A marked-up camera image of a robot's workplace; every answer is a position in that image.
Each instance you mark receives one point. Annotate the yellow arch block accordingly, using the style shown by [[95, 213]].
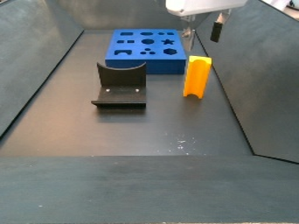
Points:
[[197, 76]]

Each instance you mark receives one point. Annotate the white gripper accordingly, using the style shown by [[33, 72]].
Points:
[[188, 8]]

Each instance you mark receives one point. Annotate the blue shape sorter board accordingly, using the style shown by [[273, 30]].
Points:
[[155, 47]]

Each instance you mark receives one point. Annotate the black curved fixture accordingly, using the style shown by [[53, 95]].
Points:
[[122, 87]]

